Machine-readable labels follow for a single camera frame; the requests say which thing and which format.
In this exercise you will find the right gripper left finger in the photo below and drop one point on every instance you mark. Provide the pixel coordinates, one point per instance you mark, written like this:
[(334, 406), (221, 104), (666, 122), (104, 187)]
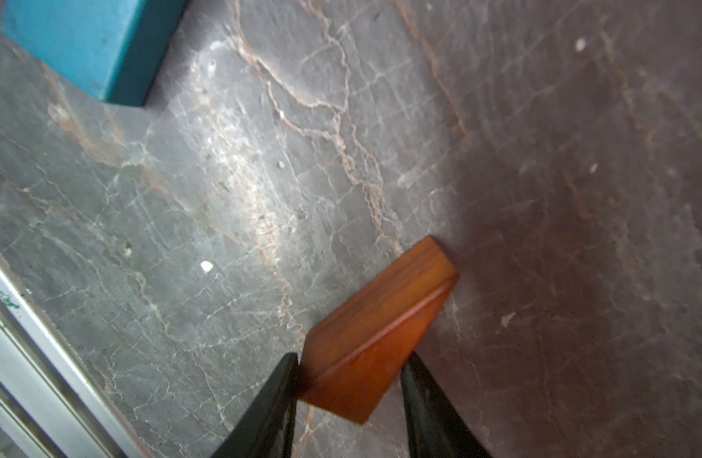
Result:
[(266, 429)]

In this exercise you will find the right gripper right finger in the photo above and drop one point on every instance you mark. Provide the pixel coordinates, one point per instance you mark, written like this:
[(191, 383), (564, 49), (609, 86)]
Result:
[(434, 427)]

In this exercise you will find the reddish brown wedge block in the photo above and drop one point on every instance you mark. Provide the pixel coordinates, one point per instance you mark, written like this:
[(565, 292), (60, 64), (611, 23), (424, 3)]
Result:
[(351, 358)]

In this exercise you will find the teal block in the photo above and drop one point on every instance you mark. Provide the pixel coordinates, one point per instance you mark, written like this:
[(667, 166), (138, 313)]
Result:
[(111, 50)]

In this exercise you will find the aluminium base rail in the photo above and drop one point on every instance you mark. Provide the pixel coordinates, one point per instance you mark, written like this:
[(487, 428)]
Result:
[(49, 406)]

